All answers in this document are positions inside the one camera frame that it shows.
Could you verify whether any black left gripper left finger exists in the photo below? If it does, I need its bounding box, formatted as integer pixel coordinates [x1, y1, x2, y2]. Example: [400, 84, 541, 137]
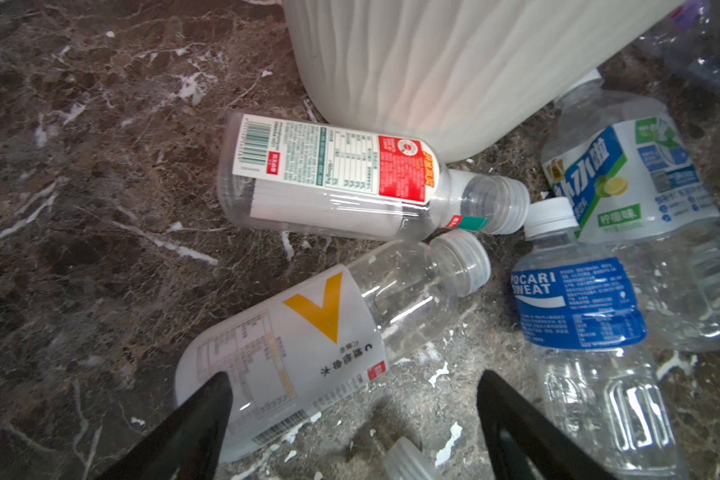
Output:
[100, 372, 233, 479]

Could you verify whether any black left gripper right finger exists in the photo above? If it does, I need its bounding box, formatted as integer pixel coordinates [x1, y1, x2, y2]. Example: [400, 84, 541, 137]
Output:
[476, 370, 614, 479]

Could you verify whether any green white label bottle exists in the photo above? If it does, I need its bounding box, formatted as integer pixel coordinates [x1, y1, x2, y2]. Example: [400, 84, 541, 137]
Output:
[540, 71, 720, 352]

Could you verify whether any purple label Ganten bottle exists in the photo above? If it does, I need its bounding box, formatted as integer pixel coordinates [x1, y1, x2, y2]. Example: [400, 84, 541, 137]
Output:
[635, 1, 720, 95]

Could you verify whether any white ribbed waste bin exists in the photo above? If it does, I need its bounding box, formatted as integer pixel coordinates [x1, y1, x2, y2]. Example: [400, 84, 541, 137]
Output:
[283, 1, 676, 162]

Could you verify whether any loose white bottle cap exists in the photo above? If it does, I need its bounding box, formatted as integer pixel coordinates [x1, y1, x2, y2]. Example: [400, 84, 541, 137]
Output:
[382, 437, 443, 480]

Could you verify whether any yellow V label bottle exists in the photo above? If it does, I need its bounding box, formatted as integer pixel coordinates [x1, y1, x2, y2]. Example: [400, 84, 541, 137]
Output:
[174, 230, 491, 463]

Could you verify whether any blue label bottle middle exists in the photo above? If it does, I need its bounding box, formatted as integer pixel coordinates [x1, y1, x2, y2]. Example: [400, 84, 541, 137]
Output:
[510, 198, 688, 479]

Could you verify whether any red white label bottle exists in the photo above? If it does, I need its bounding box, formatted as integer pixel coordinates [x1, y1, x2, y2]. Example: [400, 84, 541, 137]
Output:
[217, 112, 530, 241]

